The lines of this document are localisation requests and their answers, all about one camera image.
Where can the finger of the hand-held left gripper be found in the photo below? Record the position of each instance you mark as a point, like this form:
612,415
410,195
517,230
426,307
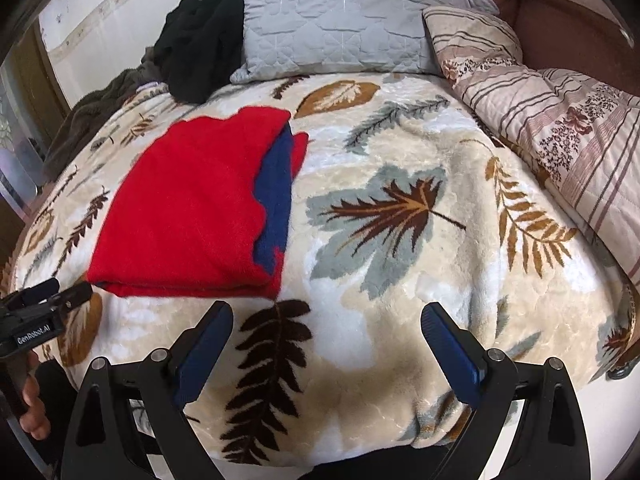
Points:
75,294
35,291

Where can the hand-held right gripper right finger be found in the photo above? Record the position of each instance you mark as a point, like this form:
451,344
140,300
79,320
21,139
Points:
450,355

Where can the striped floral pillow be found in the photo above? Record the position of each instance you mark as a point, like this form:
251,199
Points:
470,40

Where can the black garment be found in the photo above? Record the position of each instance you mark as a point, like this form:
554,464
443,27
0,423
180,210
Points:
200,45

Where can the red and blue sweater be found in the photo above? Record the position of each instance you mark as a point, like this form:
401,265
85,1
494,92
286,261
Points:
190,200

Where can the striped floral quilt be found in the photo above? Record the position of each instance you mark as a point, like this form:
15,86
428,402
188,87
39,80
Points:
575,140

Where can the leaf-print plush blanket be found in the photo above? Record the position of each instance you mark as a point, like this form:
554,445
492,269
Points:
400,310

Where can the person's left hand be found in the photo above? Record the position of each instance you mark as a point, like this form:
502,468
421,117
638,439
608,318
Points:
36,422

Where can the dark brown fuzzy blanket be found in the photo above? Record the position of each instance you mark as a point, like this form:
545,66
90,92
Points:
90,110

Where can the brown wooden headboard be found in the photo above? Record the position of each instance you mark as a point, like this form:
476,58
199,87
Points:
565,25

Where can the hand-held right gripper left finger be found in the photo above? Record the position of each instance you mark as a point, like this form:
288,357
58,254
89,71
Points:
205,355

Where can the grey quilted pillow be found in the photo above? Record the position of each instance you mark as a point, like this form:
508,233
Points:
340,20

